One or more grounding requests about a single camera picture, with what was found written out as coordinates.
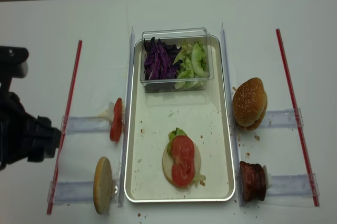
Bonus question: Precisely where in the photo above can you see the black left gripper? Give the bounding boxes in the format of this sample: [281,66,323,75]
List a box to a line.
[1,76,61,170]

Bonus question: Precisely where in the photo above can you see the tomato slice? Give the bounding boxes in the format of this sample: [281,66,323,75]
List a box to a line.
[172,159,195,187]
[171,135,194,160]

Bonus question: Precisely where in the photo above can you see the stack of tomato slices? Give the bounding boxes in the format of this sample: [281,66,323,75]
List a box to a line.
[110,98,123,142]

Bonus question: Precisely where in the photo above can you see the green lettuce leaf on bun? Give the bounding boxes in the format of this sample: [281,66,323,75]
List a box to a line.
[166,128,206,186]

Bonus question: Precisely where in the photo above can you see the green lettuce pieces in container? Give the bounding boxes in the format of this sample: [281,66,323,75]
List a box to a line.
[174,41,209,79]

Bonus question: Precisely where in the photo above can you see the stack of sliced meat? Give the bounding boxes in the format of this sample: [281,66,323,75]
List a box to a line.
[240,161,267,202]

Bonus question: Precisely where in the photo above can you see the white block behind meat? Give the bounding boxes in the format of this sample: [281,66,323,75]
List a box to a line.
[262,165,272,190]

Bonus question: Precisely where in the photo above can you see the left red tape strip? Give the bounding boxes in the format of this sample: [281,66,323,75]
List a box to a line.
[46,40,82,216]

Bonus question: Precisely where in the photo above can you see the red tape strip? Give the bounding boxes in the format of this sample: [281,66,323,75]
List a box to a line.
[46,40,82,216]
[275,28,320,207]

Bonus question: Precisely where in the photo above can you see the clear acrylic holder upper left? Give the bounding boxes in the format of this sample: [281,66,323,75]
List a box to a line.
[61,116,111,134]

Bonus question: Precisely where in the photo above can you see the clear acrylic holder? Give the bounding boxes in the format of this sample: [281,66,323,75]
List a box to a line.
[259,108,304,129]
[266,173,320,197]
[47,181,94,204]
[61,116,111,134]

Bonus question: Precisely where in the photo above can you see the clear acrylic holder lower left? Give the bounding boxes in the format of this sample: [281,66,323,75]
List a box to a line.
[47,181,94,204]

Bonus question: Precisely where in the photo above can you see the upright bun half left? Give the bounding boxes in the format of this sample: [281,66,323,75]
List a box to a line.
[93,157,113,215]

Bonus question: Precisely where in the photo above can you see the white block behind tomatoes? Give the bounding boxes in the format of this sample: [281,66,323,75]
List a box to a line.
[106,102,115,123]

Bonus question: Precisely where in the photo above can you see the bottom bun slice on tray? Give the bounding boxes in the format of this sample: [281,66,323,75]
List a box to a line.
[162,143,206,189]

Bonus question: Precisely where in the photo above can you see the shredded purple cabbage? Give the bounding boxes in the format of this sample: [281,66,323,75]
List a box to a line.
[143,37,181,81]

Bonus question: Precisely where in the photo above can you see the clear plastic salad container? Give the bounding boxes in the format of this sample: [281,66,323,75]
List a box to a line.
[140,27,214,93]

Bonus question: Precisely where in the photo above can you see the sesame seed burger bun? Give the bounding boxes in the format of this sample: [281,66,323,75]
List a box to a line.
[232,77,267,131]

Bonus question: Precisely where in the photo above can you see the clear acrylic holder upper right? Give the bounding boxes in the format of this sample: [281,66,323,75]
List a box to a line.
[259,108,304,129]

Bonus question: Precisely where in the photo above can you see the clear acrylic holder lower right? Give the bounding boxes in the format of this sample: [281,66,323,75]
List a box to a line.
[266,173,320,197]

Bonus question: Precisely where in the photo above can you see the right red tape strip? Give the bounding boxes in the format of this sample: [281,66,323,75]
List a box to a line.
[275,28,320,207]

